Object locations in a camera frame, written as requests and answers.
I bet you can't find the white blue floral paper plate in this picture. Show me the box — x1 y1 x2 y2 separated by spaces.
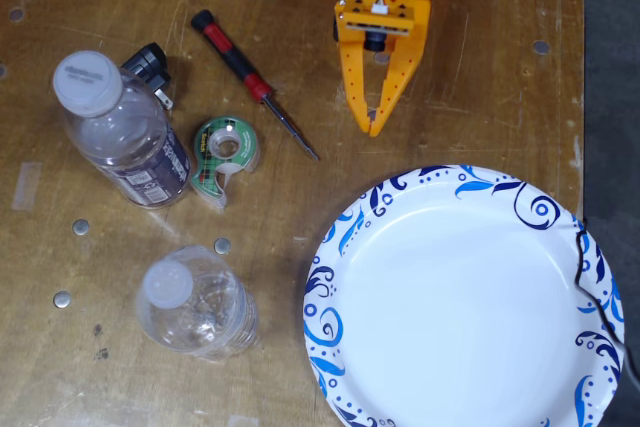
303 164 626 427

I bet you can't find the thin black cable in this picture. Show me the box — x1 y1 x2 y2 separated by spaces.
572 216 640 383

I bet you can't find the vitaminwater bottle with dark label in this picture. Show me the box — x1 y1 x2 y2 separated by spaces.
52 50 192 211

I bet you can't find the small clear water bottle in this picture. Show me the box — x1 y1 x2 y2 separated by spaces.
134 245 260 362

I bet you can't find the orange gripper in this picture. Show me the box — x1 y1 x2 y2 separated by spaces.
332 0 436 139

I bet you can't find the green tape dispenser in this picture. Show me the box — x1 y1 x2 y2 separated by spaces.
189 116 261 211

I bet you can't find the wrist camera on orange mount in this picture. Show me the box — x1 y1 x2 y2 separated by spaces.
339 0 417 54

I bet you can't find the red black screwdriver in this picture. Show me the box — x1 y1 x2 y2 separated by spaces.
190 9 320 162

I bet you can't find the black power plug adapter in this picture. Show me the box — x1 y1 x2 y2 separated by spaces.
120 42 175 111

